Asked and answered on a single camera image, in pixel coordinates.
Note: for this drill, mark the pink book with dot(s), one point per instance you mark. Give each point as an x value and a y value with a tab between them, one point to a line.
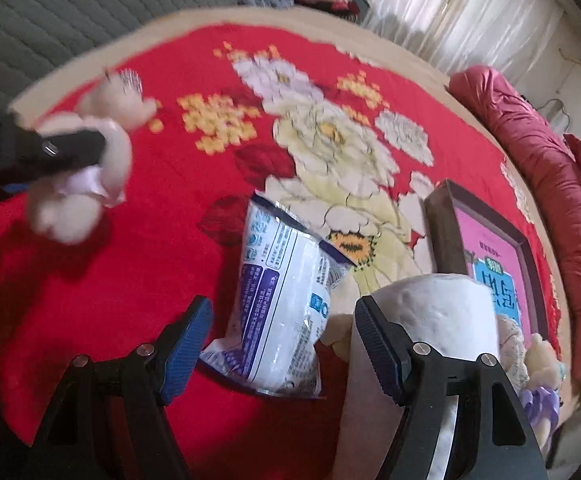
480	235

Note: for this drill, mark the blue knitted cloth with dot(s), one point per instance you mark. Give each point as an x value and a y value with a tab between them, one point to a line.
265	0

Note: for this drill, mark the white curtain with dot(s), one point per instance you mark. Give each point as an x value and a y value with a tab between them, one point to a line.
460	10

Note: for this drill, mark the pink quilt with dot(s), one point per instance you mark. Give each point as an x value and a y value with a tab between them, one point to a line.
545	185

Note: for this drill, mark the grey quilted headboard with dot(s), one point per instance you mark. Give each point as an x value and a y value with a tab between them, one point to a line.
70	20

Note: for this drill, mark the brown shallow box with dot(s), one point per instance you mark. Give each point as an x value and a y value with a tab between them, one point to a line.
440	240

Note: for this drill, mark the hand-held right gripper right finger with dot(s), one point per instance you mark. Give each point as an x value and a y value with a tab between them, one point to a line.
380	357

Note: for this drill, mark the dark red folded clothes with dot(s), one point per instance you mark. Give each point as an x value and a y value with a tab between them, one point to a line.
350	6

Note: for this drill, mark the white blue plastic bag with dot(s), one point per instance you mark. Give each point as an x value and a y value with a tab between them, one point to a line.
280	300

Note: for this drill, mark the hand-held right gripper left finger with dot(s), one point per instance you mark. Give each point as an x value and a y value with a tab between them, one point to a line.
185	357

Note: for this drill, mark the white toilet paper roll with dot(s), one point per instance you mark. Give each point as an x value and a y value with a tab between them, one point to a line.
445	310

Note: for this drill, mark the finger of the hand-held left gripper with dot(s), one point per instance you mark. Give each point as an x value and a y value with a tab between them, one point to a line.
65	150
15	186

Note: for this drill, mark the beige bed sheet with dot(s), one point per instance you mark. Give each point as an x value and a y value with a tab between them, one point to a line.
180	22

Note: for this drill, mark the red floral blanket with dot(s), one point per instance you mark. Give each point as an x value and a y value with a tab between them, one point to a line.
145	260

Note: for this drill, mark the cream plush bear pink bow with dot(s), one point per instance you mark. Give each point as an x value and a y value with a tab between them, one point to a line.
115	155

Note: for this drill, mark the plush bear purple dress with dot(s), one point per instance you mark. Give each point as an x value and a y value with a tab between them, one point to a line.
540	360

